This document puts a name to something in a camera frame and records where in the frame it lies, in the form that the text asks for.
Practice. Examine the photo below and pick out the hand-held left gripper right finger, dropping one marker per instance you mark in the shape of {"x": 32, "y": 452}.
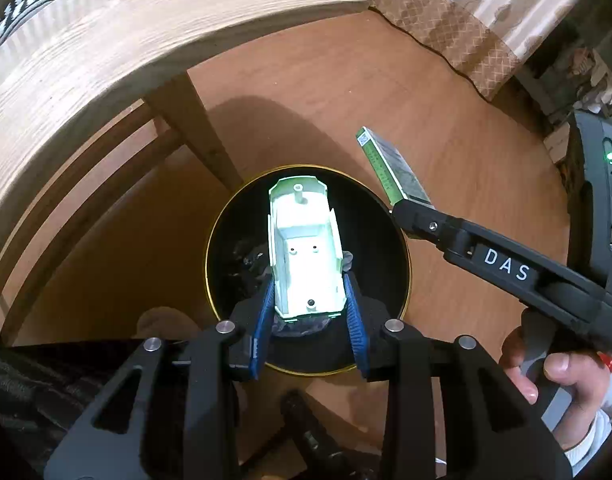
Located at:
{"x": 355, "y": 330}

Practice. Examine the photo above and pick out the wooden table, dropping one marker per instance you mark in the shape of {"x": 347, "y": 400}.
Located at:
{"x": 86, "y": 60}

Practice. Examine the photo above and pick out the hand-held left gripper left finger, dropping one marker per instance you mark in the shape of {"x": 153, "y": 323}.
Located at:
{"x": 263, "y": 330}

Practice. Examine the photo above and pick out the white plastic toy chassis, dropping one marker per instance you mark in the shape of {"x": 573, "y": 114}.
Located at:
{"x": 306, "y": 260}

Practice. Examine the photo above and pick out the beige patterned curtain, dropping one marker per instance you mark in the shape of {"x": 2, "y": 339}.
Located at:
{"x": 486, "y": 10}

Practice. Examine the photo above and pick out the green barcoded carton piece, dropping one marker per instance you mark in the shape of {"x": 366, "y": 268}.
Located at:
{"x": 393, "y": 170}

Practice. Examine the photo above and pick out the person's dark trousers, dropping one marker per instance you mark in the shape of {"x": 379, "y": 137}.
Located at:
{"x": 36, "y": 390}

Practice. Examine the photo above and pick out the black plastic device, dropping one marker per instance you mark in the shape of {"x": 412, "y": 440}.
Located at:
{"x": 311, "y": 435}

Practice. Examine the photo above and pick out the person's right hand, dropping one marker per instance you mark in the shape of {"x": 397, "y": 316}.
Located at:
{"x": 581, "y": 380}

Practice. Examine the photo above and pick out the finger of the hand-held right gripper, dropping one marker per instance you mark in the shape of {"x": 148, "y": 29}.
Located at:
{"x": 426, "y": 225}

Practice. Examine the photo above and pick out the black gold-rimmed trash bin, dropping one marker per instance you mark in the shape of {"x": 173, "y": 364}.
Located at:
{"x": 378, "y": 260}

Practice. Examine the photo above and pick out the pale crumpled cloth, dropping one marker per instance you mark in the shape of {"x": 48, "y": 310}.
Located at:
{"x": 591, "y": 75}

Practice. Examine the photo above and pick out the person's right forearm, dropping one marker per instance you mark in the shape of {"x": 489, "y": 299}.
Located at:
{"x": 591, "y": 447}

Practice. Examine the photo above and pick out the beige slipper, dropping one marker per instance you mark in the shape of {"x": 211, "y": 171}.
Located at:
{"x": 168, "y": 322}

